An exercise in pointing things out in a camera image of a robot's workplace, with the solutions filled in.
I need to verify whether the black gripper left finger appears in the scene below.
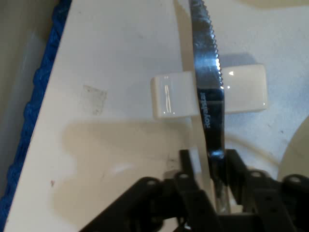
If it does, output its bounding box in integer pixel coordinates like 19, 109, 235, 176
79, 149, 221, 232

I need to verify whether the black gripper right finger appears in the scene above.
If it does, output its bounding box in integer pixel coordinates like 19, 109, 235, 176
224, 149, 309, 232

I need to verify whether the serrated steel table knife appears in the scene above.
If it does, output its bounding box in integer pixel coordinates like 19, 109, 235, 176
188, 0, 232, 214

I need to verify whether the white plate with dark rim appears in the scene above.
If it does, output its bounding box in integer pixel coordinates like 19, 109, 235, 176
277, 117, 309, 186

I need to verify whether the white ceramic cutlery rest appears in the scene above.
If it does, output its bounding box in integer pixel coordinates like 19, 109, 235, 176
150, 63, 269, 120

